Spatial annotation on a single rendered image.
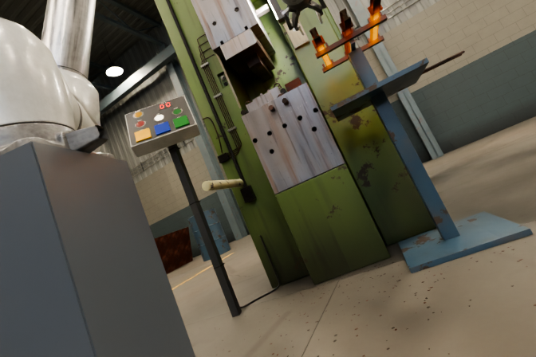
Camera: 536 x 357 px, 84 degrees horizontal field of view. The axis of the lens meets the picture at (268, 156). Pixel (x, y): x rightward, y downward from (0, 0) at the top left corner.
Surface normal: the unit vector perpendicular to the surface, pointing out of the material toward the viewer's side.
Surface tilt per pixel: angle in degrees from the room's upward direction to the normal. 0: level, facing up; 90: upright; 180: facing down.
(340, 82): 90
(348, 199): 90
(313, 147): 90
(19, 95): 92
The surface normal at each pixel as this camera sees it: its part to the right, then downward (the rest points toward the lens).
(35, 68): 0.83, -0.45
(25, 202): -0.11, -0.13
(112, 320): 0.91, -0.41
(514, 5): -0.41, 0.01
